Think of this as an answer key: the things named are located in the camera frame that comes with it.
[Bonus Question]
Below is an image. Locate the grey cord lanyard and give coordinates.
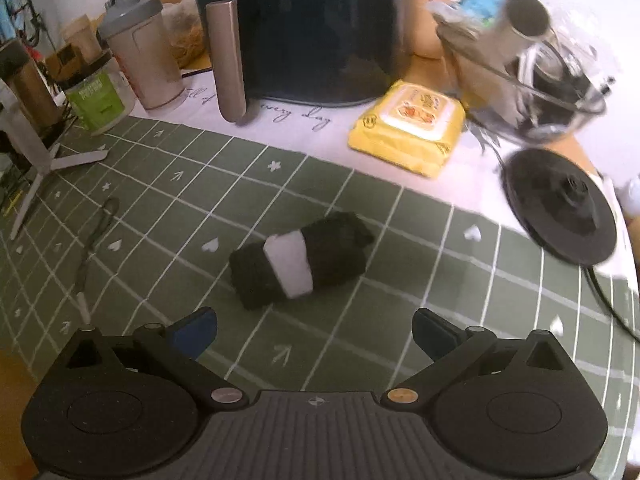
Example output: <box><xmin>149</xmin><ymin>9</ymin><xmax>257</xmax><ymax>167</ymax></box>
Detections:
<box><xmin>75</xmin><ymin>196</ymin><xmax>121</xmax><ymax>331</ymax></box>

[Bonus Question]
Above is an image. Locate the white tripod stand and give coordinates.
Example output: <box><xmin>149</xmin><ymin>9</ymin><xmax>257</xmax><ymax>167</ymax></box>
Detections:
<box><xmin>0</xmin><ymin>110</ymin><xmax>108</xmax><ymax>241</ymax></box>

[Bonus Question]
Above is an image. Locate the small cardboard box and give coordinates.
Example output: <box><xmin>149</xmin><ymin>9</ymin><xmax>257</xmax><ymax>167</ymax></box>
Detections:
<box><xmin>45</xmin><ymin>15</ymin><xmax>108</xmax><ymax>78</ymax></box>

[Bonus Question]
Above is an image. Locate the clear bag of dried food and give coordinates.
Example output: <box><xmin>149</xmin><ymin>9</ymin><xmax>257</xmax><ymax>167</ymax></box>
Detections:
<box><xmin>160</xmin><ymin>0</ymin><xmax>207</xmax><ymax>68</ymax></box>

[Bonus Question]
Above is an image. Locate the yellow wet wipes pack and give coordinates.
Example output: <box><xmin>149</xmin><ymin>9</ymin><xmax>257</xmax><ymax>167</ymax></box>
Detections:
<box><xmin>348</xmin><ymin>79</ymin><xmax>467</xmax><ymax>178</ymax></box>

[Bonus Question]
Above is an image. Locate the green grid tablecloth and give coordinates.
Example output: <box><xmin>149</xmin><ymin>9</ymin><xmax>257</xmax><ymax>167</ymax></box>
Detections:
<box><xmin>0</xmin><ymin>65</ymin><xmax>640</xmax><ymax>480</ymax></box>

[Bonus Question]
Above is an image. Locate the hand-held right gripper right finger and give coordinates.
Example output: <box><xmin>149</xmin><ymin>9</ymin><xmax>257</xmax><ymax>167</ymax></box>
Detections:
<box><xmin>382</xmin><ymin>308</ymin><xmax>577</xmax><ymax>407</ymax></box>

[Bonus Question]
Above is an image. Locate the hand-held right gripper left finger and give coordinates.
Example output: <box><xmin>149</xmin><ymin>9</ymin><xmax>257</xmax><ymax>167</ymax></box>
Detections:
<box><xmin>62</xmin><ymin>306</ymin><xmax>251</xmax><ymax>407</ymax></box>

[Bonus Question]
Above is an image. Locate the brown cylindrical tumbler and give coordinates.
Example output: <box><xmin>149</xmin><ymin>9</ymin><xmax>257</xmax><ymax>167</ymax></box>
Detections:
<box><xmin>0</xmin><ymin>40</ymin><xmax>63</xmax><ymax>133</ymax></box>

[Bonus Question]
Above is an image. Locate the glass electric kettle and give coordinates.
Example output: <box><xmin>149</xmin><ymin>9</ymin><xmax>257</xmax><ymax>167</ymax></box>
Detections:
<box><xmin>435</xmin><ymin>0</ymin><xmax>616</xmax><ymax>148</ymax></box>

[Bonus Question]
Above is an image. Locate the green labelled tub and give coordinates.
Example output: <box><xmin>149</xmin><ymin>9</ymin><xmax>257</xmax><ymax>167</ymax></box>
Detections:
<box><xmin>64</xmin><ymin>62</ymin><xmax>136</xmax><ymax>136</ymax></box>

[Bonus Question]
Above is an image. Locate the grey lid shaker bottle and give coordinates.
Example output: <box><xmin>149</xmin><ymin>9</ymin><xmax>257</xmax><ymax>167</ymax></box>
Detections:
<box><xmin>98</xmin><ymin>0</ymin><xmax>185</xmax><ymax>112</ymax></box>

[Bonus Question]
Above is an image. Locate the black kettle base cable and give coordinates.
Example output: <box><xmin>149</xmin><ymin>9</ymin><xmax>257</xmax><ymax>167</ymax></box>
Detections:
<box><xmin>580</xmin><ymin>262</ymin><xmax>640</xmax><ymax>346</ymax></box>

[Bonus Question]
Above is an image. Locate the black kettle base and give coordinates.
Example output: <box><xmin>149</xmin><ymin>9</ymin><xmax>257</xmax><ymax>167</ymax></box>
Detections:
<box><xmin>501</xmin><ymin>149</ymin><xmax>618</xmax><ymax>266</ymax></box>

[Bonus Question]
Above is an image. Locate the black air fryer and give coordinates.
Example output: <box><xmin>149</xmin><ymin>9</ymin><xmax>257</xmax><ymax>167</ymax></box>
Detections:
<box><xmin>189</xmin><ymin>0</ymin><xmax>416</xmax><ymax>123</ymax></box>

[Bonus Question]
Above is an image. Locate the black fuzzy towel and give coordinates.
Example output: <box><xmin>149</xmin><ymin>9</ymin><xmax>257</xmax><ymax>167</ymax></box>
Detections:
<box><xmin>229</xmin><ymin>211</ymin><xmax>375</xmax><ymax>311</ymax></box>

